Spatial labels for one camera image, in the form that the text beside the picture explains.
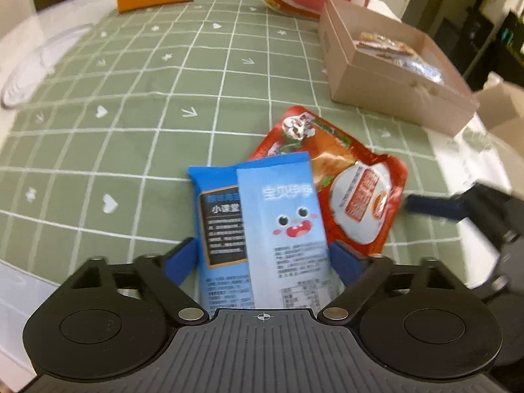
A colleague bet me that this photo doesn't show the green checked tablecloth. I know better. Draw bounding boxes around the green checked tablecloth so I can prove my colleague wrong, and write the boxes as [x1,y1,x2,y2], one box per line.
[0,0,512,295]

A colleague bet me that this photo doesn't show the brown cardboard box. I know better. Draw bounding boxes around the brown cardboard box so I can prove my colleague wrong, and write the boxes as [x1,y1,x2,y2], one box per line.
[318,0,480,138]
[477,71,524,146]

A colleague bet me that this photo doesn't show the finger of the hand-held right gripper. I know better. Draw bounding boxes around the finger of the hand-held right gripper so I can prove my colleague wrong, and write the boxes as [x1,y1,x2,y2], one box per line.
[403,194,471,220]

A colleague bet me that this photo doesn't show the clear biscuit packet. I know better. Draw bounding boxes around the clear biscuit packet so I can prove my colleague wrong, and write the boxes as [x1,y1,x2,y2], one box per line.
[391,55,445,86]

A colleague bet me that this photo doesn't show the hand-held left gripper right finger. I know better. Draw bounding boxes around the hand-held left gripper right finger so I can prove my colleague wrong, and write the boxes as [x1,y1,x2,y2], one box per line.
[317,241,463,323]

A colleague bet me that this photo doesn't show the red and white snack packet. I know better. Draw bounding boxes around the red and white snack packet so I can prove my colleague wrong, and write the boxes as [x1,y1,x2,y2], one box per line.
[248,105,409,256]

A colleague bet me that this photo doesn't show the blue and white snack packet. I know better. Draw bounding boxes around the blue and white snack packet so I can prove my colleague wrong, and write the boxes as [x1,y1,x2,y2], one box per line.
[187,151,342,318]

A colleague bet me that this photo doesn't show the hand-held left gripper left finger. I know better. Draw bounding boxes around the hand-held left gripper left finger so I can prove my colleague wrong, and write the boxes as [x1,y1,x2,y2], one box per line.
[61,236,207,323]

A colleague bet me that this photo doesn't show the clear barcode snack packet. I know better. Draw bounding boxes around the clear barcode snack packet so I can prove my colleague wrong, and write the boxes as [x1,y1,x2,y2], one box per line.
[353,30,416,57]

